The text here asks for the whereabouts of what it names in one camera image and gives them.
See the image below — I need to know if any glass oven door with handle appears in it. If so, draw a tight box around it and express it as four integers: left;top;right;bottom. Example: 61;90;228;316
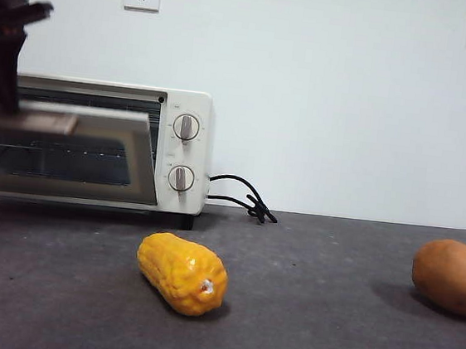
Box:
0;96;167;209

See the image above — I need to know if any white Toshiba toaster oven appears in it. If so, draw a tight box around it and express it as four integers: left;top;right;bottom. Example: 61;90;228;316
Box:
0;70;218;233

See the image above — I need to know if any beige oven knob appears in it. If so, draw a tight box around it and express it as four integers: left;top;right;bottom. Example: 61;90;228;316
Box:
167;163;197;194
172;113;202;144

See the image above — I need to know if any brown potato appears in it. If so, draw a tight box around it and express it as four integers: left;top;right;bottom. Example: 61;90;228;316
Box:
407;235;466;319

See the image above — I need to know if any metal wire oven rack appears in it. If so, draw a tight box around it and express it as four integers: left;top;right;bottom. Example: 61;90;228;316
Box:
0;137;153;166

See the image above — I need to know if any black power cable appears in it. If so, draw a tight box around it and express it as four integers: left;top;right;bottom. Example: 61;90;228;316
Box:
204;172;283;225

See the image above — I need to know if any yellow corn cob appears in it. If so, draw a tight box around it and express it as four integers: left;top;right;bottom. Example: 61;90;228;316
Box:
130;230;234;320

